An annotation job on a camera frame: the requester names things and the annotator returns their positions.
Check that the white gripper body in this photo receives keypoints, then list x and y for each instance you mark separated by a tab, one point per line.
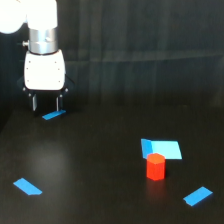
45	73

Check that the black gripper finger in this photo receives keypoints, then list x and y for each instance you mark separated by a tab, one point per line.
59	102
34	102

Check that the red hexagonal block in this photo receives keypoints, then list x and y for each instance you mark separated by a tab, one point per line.
155	168

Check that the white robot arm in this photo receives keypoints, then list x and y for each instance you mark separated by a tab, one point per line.
42	21

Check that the blue tape strip far left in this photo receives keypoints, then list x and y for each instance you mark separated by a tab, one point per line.
53	114

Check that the blue tape strip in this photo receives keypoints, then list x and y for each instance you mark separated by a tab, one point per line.
27	187
53	114
197	196

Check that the blue tape strip near left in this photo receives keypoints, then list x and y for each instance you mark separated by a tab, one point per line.
27	187

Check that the folded blue paper sheet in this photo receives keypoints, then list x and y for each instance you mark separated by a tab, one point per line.
169	149

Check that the blue tape strip near right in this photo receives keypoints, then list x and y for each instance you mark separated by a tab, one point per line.
197	196

